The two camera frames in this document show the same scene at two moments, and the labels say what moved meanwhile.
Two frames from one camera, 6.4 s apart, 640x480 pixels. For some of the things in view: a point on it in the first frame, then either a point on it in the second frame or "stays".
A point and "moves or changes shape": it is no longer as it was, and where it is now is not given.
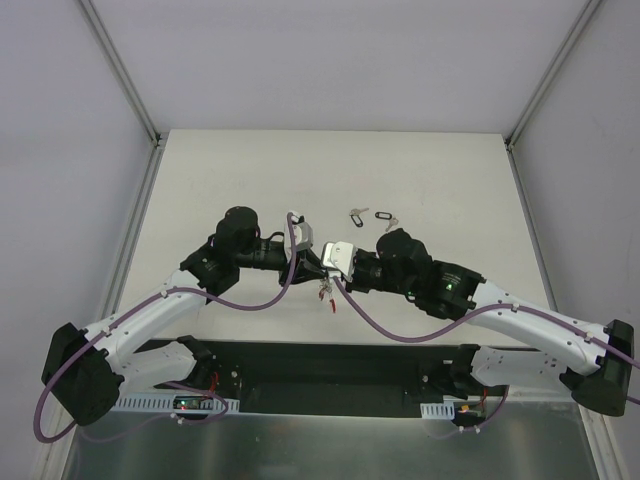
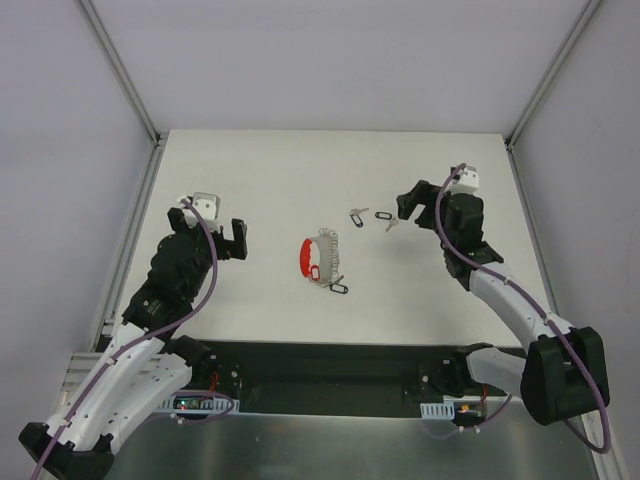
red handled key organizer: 324,285 moves or changes shape
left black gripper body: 291,267 to 211,238
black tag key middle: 386,216 stays
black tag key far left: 354,214 stays
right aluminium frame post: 555,63 stays
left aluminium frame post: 123,73 stays
